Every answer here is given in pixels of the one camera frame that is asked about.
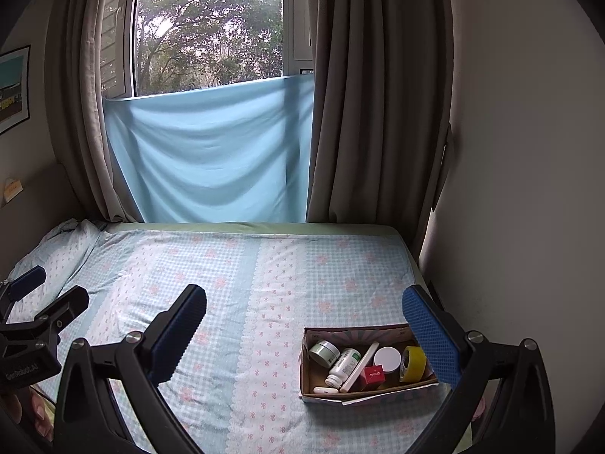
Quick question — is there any framed wall picture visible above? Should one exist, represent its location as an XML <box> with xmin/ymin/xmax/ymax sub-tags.
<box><xmin>0</xmin><ymin>45</ymin><xmax>31</xmax><ymax>134</ymax></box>

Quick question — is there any taupe left curtain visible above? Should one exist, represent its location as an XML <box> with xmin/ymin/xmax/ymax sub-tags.
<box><xmin>44</xmin><ymin>0</ymin><xmax>141</xmax><ymax>222</ymax></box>

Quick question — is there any brown cardboard box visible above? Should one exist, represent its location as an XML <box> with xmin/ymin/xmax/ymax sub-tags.
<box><xmin>299</xmin><ymin>324</ymin><xmax>439</xmax><ymax>407</ymax></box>

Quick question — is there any person's left hand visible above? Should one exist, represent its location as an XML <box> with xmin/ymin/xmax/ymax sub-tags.
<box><xmin>1</xmin><ymin>387</ymin><xmax>53</xmax><ymax>442</ymax></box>

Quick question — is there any padded headboard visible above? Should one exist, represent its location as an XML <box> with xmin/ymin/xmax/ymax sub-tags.
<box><xmin>0</xmin><ymin>164</ymin><xmax>96</xmax><ymax>279</ymax></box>

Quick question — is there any green lidded cream jar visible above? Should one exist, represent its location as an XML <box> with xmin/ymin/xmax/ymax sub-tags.
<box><xmin>308</xmin><ymin>339</ymin><xmax>340</xmax><ymax>369</ymax></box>

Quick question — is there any white pill bottle green label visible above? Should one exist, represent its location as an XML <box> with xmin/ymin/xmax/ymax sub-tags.
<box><xmin>325</xmin><ymin>347</ymin><xmax>361</xmax><ymax>389</ymax></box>

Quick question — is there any yellow packing tape roll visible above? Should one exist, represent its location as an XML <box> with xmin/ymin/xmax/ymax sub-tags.
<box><xmin>400</xmin><ymin>345</ymin><xmax>427</xmax><ymax>383</ymax></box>

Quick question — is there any red small carton box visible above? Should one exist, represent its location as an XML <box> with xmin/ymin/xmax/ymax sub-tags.
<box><xmin>360</xmin><ymin>365</ymin><xmax>386</xmax><ymax>390</ymax></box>

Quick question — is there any window frame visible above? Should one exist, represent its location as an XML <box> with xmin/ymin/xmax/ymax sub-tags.
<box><xmin>101</xmin><ymin>0</ymin><xmax>313</xmax><ymax>98</ymax></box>

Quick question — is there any small white oval object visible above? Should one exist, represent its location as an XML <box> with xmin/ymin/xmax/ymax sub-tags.
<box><xmin>313</xmin><ymin>386</ymin><xmax>340</xmax><ymax>395</ymax></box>

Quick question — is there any white long remote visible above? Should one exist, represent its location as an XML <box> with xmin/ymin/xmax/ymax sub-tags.
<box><xmin>340</xmin><ymin>341</ymin><xmax>379</xmax><ymax>393</ymax></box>

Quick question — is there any yellow note on headboard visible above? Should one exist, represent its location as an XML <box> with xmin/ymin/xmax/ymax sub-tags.
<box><xmin>3</xmin><ymin>178</ymin><xmax>23</xmax><ymax>203</ymax></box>

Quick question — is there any checkered floral bed sheet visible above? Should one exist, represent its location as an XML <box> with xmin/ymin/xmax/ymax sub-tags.
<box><xmin>10</xmin><ymin>221</ymin><xmax>448</xmax><ymax>453</ymax></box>

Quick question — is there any white jar black lid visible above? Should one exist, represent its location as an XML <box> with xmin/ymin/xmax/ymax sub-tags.
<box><xmin>373</xmin><ymin>347</ymin><xmax>402</xmax><ymax>375</ymax></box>

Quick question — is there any light blue hanging cloth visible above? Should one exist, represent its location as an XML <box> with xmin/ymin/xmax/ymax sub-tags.
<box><xmin>104</xmin><ymin>75</ymin><xmax>315</xmax><ymax>224</ymax></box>

